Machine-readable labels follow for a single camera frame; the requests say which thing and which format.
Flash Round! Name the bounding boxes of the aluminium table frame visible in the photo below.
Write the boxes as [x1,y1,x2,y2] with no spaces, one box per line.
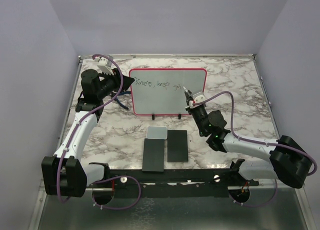
[27,53,311,230]

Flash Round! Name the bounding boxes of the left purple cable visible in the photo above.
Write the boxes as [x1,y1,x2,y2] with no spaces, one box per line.
[56,54,142,211]

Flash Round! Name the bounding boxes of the right black foam pad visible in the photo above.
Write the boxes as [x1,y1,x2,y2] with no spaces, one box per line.
[167,130,189,163]

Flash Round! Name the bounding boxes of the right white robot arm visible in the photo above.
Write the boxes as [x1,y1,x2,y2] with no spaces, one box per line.
[184,89,317,189]

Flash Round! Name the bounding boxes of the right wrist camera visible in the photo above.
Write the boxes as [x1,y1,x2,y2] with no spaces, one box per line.
[190,91,206,108]

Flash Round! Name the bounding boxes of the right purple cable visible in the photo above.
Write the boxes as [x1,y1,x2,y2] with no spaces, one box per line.
[193,91,317,207]

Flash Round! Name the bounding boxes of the purple cable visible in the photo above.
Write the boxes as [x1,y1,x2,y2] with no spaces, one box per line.
[56,54,142,211]
[193,91,317,207]

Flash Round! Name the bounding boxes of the blue handled pliers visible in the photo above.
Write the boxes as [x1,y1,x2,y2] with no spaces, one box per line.
[114,91,131,110]

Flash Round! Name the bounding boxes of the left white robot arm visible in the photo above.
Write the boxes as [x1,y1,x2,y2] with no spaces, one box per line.
[41,69,135,198]

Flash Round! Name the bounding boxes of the white grey eraser block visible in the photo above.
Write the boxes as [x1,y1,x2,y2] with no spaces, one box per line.
[146,126,168,140]

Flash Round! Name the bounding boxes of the pink framed whiteboard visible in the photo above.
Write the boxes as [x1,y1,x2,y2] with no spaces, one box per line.
[128,68,207,115]

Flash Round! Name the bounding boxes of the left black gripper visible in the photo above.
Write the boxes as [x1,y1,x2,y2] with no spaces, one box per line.
[97,67,135,99]

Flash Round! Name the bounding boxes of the left black foam pad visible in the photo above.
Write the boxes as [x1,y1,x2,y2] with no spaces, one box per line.
[142,138,165,172]

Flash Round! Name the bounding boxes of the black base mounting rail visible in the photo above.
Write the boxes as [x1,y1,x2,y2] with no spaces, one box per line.
[109,168,259,198]

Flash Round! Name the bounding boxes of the black foam pad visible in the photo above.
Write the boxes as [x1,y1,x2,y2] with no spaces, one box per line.
[142,138,165,172]
[167,130,189,163]

